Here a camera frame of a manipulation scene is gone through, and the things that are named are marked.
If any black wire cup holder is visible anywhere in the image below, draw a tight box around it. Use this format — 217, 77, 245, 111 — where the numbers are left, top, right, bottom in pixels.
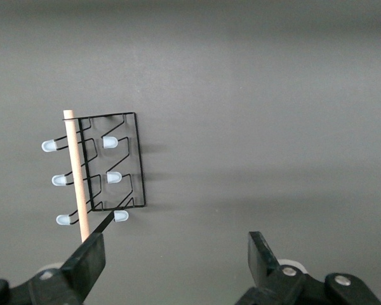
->
41, 109, 147, 244

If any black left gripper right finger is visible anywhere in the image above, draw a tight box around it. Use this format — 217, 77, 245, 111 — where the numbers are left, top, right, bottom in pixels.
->
234, 231, 381, 305

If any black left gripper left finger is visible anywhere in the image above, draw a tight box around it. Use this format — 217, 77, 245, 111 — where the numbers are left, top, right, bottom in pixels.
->
0, 233, 107, 305

